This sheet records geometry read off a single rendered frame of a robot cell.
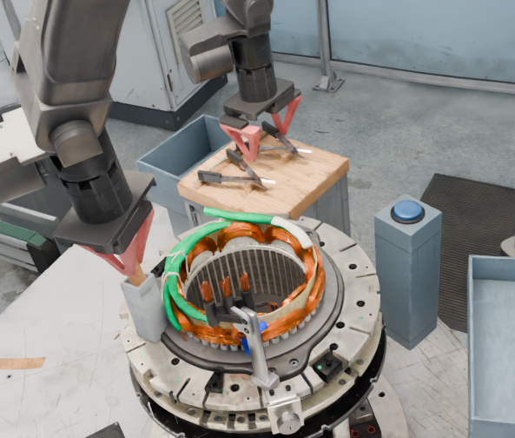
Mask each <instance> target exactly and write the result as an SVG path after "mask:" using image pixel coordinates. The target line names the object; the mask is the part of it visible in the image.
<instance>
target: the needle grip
mask: <svg viewBox="0 0 515 438"><path fill-rule="evenodd" d="M128 278H129V281H130V283H131V285H133V286H136V287H139V286H140V285H141V284H142V283H143V282H144V281H145V279H146V278H145V275H144V274H143V271H142V268H141V265H140V263H139V262H138V259H137V258H136V266H135V276H134V277H131V276H128Z"/></svg>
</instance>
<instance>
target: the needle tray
mask: <svg viewBox="0 0 515 438"><path fill-rule="evenodd" d="M467 341H468V438H515V257H507V256H488V255H469V261H468V272H467Z"/></svg>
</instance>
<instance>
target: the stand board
mask: <svg viewBox="0 0 515 438"><path fill-rule="evenodd" d="M286 139H287V140H288V141H289V142H290V143H291V144H292V145H294V146H295V147H296V148H297V147H299V148H303V149H309V150H312V153H309V152H303V151H298V152H299V153H298V154H300V155H301V156H303V157H305V159H304V160H302V159H300V158H299V157H297V156H294V157H293V158H291V159H290V160H289V161H288V162H287V163H285V164H282V163H281V153H271V152H260V153H259V154H257V155H256V158H255V162H251V161H249V160H248V159H247V158H246V157H245V156H244V155H243V154H242V155H241V157H243V160H244V161H245V162H246V163H247V165H248V166H249V167H250V168H251V169H252V170H253V172H254V173H255V174H256V175H258V176H259V177H264V178H267V179H270V180H274V181H276V183H271V182H262V185H264V186H265V187H266V188H268V190H267V191H266V190H264V189H262V188H260V187H257V188H256V189H254V190H253V191H252V192H251V193H249V194H248V195H246V194H245V189H244V183H241V182H222V183H221V184H219V183H214V182H206V183H204V184H203V185H202V186H201V187H200V188H199V189H195V186H194V181H195V180H196V179H197V178H198V175H197V171H198V170H199V169H201V170H206V171H208V170H209V169H211V168H212V167H213V166H215V165H216V164H217V163H218V162H219V161H221V160H222V159H223V158H224V157H226V156H227V154H226V149H228V148H230V149H231V150H235V149H236V146H235V142H234V141H232V142H231V143H230V144H229V145H228V146H226V147H225V148H224V149H222V150H221V151H219V152H218V153H217V154H215V155H214V156H212V157H211V158H210V159H208V160H207V161H206V162H205V163H204V164H202V165H201V166H200V167H198V168H197V169H195V170H194V171H193V172H192V173H190V174H189V175H188V176H186V177H185V178H183V179H182V180H181V181H179V182H178V183H177V188H178V191H179V194H180V196H183V197H186V198H188V199H189V200H191V201H194V202H197V203H199V204H201V205H203V206H205V207H209V208H214V209H221V210H226V211H231V212H241V213H258V212H260V214H262V212H276V213H287V214H290V216H291V219H290V220H293V221H294V220H295V219H297V218H298V217H299V216H300V215H301V214H302V213H303V212H304V211H305V210H307V209H308V208H309V207H310V206H311V205H312V204H313V203H314V202H315V201H317V200H318V199H319V198H320V197H321V196H322V195H323V194H324V193H325V192H326V191H328V190H329V189H330V188H331V187H332V186H333V185H334V184H335V183H336V182H338V181H339V180H340V179H341V178H342V177H343V176H344V175H345V174H346V173H347V172H348V171H349V159H348V158H346V157H344V156H339V155H336V154H334V153H331V152H328V151H325V150H323V149H318V148H315V147H313V146H310V145H307V144H305V143H301V142H298V141H295V140H293V139H290V138H287V137H286ZM276 140H279V139H278V138H277V139H275V138H274V137H272V136H270V135H269V134H267V135H266V136H264V137H263V138H262V139H261V140H260V141H259V145H260V146H269V147H286V146H285V145H284V144H283V143H279V142H276ZM279 141H280V140H279ZM240 169H242V167H239V166H238V165H237V164H235V163H234V162H231V163H230V164H229V165H228V166H227V167H226V168H224V169H223V170H221V171H220V172H219V173H221V175H222V176H247V177H250V176H249V175H248V174H247V173H246V172H244V171H241V170H240Z"/></svg>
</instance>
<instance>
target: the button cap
mask: <svg viewBox="0 0 515 438"><path fill-rule="evenodd" d="M393 213H394V215H395V216H396V217H397V218H399V219H400V220H404V221H411V220H415V219H417V218H419V217H420V216H421V213H422V208H421V206H420V205H419V204H418V203H417V202H415V201H410V200H405V201H401V202H398V203H397V204H396V205H395V206H394V208H393Z"/></svg>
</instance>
